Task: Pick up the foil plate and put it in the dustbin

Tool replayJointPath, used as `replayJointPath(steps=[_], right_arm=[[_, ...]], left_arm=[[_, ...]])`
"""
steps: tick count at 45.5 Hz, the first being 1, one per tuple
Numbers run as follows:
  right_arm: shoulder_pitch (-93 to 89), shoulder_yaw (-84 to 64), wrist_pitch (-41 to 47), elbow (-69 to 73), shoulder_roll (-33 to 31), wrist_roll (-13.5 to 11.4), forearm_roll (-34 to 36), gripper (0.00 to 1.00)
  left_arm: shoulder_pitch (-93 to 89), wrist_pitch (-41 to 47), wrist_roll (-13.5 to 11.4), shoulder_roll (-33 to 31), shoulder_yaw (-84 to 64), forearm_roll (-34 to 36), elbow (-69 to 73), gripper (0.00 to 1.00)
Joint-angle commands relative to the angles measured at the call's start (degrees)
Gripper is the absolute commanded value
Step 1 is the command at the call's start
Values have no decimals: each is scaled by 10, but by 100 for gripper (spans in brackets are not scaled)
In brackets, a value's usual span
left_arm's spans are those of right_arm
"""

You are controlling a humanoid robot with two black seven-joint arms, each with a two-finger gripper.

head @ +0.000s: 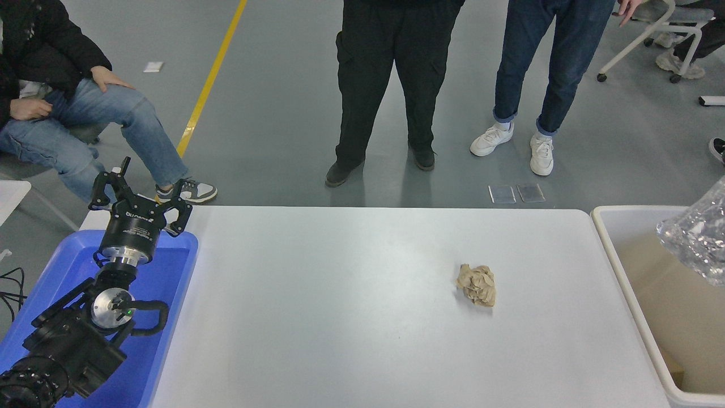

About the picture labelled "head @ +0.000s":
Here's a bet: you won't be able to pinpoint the standing person in black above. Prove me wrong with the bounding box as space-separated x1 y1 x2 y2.
325 0 466 188

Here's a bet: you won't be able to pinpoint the person's right hand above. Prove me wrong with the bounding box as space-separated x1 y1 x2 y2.
10 97 53 121

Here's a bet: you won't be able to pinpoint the crumpled tan paper ball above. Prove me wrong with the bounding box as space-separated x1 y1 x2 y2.
457 264 497 308

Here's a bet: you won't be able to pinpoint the white frame chair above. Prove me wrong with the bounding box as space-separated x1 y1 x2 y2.
596 0 714 84

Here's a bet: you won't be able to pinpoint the large pale bin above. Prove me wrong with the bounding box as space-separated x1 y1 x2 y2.
591 205 725 408

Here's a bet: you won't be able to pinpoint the person in dark trousers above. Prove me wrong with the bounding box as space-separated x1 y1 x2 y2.
654 0 725 80

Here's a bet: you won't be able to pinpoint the small white table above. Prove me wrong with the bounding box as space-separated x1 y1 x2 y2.
0 180 32 226

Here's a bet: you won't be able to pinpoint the seated person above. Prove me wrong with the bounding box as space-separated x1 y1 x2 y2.
0 0 219 206

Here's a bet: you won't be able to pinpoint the black cables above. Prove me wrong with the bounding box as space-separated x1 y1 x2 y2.
0 266 26 324

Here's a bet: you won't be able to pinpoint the foil plate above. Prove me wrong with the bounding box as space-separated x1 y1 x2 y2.
656 176 725 287

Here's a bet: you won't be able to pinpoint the person's left hand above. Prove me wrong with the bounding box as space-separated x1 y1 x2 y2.
91 66 135 94
617 0 644 28

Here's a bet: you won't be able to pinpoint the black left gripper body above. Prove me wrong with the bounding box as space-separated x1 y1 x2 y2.
100 198 170 257

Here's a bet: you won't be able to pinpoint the standing person in jeans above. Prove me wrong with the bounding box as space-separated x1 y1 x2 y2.
470 0 643 176

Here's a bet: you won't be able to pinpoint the blue plastic tray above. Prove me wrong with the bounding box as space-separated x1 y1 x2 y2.
0 229 200 408

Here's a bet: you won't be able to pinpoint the grey wheeled chair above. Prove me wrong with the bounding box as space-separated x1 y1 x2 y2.
0 124 108 232

